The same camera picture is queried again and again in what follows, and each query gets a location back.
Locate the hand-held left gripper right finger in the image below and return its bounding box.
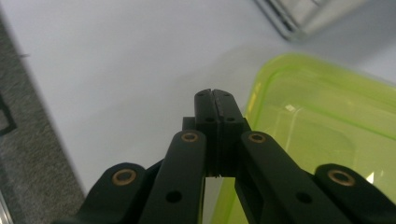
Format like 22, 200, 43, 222
213, 89, 252, 178

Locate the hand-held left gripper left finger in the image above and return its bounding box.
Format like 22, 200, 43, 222
181, 89, 219, 177

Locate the green translucent plastic container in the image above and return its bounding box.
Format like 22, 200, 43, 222
209, 52, 396, 224

